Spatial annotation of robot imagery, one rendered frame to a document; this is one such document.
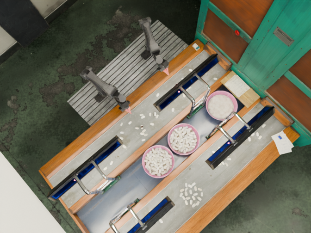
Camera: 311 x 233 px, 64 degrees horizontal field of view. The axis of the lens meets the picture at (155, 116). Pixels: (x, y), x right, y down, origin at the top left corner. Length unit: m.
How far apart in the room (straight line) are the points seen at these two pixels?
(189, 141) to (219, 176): 0.37
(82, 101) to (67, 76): 0.97
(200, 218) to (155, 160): 0.57
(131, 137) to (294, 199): 1.87
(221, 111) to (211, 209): 0.81
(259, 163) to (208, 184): 0.44
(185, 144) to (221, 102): 0.49
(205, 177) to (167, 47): 1.27
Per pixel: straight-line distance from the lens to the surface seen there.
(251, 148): 2.23
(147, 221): 1.76
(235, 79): 2.31
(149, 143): 2.11
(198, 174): 2.12
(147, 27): 2.12
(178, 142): 2.15
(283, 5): 1.61
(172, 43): 2.53
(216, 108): 2.24
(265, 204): 3.03
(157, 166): 2.12
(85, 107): 2.39
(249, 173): 2.18
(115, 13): 3.65
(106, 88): 1.97
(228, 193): 2.13
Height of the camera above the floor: 2.84
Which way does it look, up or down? 75 degrees down
